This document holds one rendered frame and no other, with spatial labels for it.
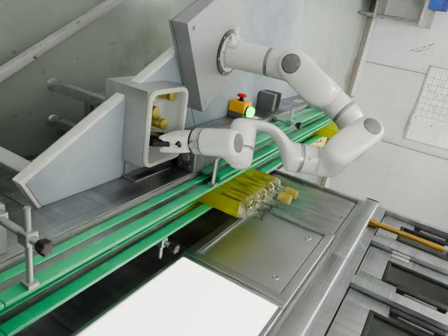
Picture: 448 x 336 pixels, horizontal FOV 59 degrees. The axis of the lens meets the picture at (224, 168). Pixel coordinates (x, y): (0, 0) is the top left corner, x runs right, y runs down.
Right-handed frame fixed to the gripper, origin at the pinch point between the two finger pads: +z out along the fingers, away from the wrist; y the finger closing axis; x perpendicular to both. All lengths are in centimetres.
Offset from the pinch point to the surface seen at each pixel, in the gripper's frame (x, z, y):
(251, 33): 30, -2, 63
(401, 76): -30, 13, 610
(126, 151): -2.1, 4.5, -7.5
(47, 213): -10.5, 4.8, -35.3
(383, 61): -5, 41, 610
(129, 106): 10.7, 1.2, -7.3
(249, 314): -41, -36, -13
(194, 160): -9.2, -5.4, 11.4
